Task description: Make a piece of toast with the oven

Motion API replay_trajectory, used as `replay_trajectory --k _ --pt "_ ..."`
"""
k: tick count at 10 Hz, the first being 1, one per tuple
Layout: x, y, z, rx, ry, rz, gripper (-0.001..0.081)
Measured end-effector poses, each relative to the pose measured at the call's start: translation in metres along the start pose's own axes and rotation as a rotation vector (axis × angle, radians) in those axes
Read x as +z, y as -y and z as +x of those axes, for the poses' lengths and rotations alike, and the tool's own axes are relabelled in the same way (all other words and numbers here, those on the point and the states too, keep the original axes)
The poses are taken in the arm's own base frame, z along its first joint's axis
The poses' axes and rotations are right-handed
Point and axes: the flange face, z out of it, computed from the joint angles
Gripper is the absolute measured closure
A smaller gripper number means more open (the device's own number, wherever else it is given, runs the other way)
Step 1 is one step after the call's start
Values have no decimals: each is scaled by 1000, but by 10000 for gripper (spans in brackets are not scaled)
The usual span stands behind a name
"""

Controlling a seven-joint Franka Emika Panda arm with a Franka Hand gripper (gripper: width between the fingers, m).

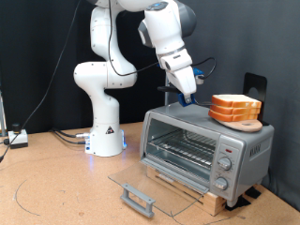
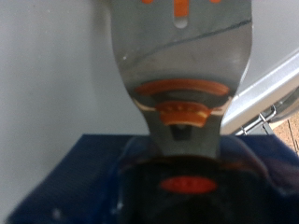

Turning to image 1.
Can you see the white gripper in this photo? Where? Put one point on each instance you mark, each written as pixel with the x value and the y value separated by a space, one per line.
pixel 184 79

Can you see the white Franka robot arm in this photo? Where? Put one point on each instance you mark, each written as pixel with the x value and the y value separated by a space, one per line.
pixel 103 125

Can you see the metal oven rack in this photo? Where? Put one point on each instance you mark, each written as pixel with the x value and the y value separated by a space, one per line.
pixel 187 150

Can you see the silver oven knob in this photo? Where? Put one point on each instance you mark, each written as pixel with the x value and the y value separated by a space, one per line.
pixel 220 183
pixel 225 163

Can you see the silver toaster oven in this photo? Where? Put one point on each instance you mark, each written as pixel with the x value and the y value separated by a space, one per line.
pixel 250 150

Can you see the black tape piece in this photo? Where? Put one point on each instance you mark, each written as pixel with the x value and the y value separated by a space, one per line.
pixel 253 192

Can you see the grey metal pole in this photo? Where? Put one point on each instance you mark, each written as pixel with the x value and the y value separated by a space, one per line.
pixel 167 99

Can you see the black metal bookend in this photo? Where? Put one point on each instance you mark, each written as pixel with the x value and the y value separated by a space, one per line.
pixel 250 81

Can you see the round wooden board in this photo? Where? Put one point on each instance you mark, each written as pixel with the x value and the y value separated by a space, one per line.
pixel 247 126

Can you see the grey curtain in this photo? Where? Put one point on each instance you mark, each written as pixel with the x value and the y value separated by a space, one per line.
pixel 234 37

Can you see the wooden slatted block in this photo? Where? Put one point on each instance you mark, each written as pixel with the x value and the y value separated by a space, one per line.
pixel 215 203

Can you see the black curtain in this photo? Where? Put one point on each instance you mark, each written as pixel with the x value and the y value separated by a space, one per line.
pixel 31 47

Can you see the grey box black button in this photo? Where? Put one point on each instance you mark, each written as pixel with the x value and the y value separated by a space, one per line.
pixel 18 139

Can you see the thin metal stand leg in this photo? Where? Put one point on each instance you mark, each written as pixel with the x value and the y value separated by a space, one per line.
pixel 2 115

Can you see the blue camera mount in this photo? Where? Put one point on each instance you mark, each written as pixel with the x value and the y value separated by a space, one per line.
pixel 198 72

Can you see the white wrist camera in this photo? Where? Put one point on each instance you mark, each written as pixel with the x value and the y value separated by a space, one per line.
pixel 176 60

